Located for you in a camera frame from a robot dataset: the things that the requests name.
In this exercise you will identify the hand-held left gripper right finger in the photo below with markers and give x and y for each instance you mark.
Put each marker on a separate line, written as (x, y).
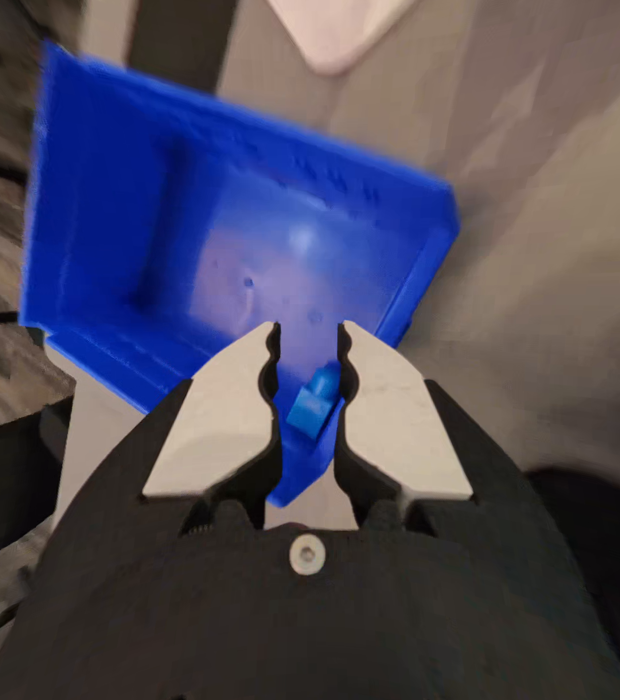
(403, 432)

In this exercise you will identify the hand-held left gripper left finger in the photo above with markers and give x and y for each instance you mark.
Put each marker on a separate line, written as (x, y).
(211, 432)

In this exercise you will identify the blue toy building block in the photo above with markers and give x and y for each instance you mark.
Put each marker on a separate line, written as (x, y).
(312, 407)

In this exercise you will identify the blue plastic bin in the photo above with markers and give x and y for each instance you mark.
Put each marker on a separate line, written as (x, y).
(102, 219)

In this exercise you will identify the grey desk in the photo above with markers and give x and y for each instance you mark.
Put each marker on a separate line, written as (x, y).
(550, 273)

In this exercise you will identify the white document stand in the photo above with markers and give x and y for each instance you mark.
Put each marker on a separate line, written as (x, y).
(337, 27)

